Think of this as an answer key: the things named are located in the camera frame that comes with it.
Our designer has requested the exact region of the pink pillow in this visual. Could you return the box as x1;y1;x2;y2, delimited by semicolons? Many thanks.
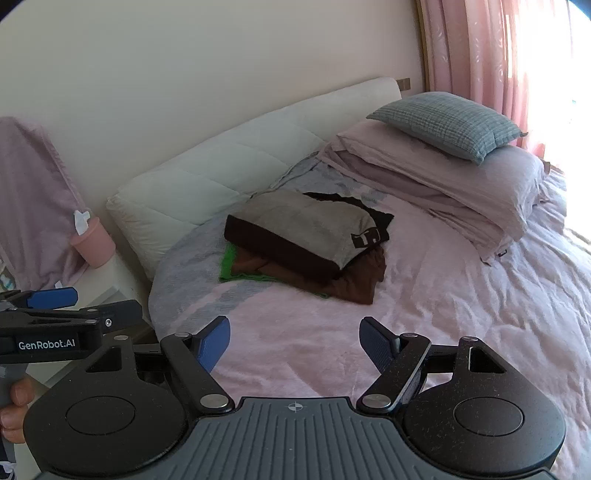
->
337;124;550;241

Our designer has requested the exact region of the white nightstand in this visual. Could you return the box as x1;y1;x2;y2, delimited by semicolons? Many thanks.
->
28;253;158;386

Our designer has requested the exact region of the grey and maroon sweater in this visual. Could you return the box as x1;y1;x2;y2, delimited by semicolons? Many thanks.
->
224;190;391;282

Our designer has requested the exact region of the pink hanging towel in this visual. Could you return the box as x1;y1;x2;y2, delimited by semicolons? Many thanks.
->
0;116;93;289

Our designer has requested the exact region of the pink cup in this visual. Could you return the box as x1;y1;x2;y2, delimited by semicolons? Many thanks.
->
69;216;116;268

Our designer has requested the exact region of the grey checked pillow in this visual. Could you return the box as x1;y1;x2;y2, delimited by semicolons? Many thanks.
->
367;91;529;164

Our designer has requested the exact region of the folded pink quilt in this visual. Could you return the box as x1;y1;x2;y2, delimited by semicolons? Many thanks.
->
316;143;529;266

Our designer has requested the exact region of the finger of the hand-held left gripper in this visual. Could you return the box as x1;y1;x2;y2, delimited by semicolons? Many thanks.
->
0;287;79;310
69;300;144;330

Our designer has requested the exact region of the person's left hand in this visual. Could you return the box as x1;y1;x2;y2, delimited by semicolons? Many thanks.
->
0;376;35;444

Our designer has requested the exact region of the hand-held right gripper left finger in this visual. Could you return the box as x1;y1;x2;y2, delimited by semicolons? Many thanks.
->
85;316;234;414

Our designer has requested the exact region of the white padded headboard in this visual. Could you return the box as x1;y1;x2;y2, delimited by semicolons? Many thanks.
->
106;77;402;280

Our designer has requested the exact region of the pink duvet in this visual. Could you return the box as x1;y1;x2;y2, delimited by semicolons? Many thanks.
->
212;171;591;480

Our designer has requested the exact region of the green garment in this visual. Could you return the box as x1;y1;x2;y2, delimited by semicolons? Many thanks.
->
218;244;328;298

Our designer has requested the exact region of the brown garment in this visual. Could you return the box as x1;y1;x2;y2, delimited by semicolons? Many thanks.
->
231;244;386;305

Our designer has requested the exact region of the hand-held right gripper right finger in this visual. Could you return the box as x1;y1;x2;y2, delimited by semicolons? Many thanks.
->
358;316;509;414

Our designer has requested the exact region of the pink curtain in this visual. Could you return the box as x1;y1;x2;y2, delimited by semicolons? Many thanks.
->
418;0;591;162

